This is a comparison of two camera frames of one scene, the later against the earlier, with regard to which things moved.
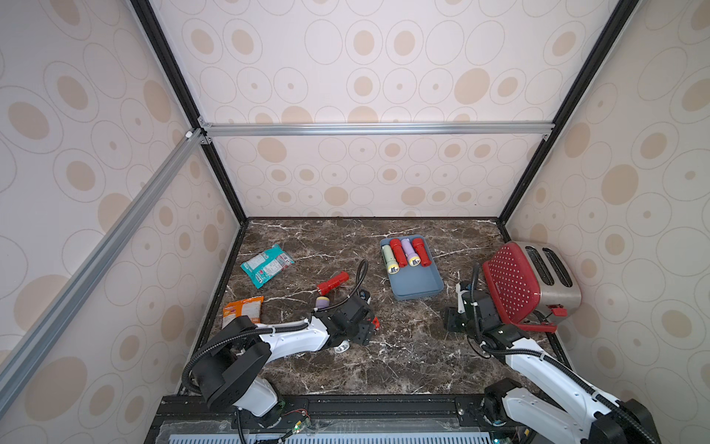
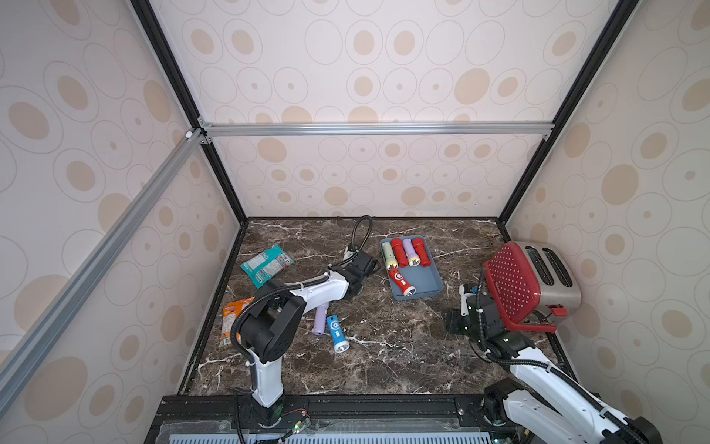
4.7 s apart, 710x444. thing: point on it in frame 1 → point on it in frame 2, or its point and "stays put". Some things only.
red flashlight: x=398 y=251 stays put
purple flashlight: x=414 y=260 stays put
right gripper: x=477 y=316 stays put
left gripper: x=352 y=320 → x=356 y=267
